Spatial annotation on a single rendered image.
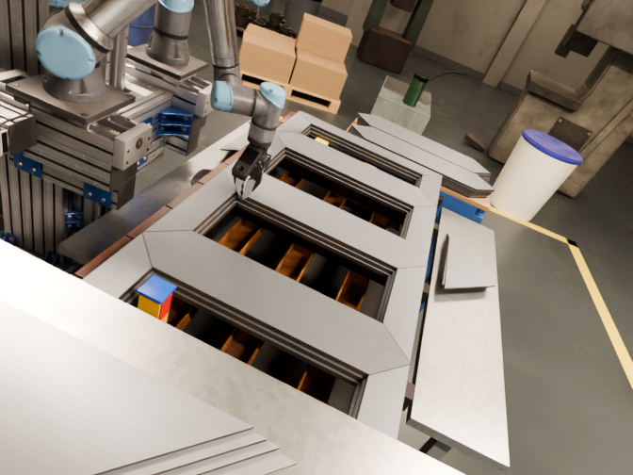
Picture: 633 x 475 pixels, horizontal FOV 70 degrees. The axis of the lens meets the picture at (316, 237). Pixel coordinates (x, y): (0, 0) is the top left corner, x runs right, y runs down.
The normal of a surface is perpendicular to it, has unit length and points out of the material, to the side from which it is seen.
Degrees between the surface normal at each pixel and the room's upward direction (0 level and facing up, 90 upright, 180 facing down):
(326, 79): 90
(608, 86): 90
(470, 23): 90
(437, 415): 0
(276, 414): 0
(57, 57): 96
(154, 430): 0
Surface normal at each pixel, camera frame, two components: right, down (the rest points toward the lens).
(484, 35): -0.23, 0.51
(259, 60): 0.10, 0.62
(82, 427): 0.32, -0.76
